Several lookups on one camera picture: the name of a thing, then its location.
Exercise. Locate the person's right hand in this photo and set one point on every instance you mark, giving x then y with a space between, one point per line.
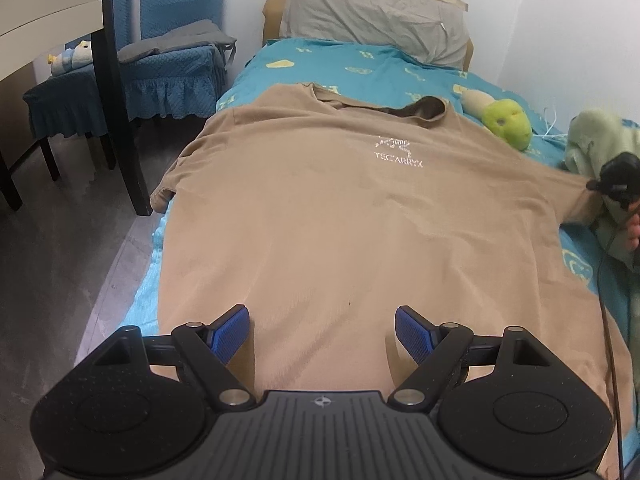
633 227

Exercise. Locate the blue and yellow plush toy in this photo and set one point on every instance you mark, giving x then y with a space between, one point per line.
71 57

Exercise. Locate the green and yellow plush toy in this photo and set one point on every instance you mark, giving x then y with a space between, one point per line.
505 117

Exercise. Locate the grey pillow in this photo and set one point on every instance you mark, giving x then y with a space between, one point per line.
372 7

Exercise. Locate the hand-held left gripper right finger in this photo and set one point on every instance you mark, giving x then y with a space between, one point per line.
413 331

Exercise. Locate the grey folded cloth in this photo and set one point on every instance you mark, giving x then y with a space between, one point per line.
172 40

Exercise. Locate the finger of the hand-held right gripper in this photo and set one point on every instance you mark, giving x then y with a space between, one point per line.
595 185

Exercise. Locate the blue covered chair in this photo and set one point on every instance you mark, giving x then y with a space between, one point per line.
175 67
65 105

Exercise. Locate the tan t-shirt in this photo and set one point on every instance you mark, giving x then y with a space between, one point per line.
350 220

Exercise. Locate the light green fleece plush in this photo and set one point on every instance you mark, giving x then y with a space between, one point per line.
597 140

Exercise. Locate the dark wooden table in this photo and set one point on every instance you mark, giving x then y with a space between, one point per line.
45 25

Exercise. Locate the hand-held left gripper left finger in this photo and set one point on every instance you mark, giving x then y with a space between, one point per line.
231 331

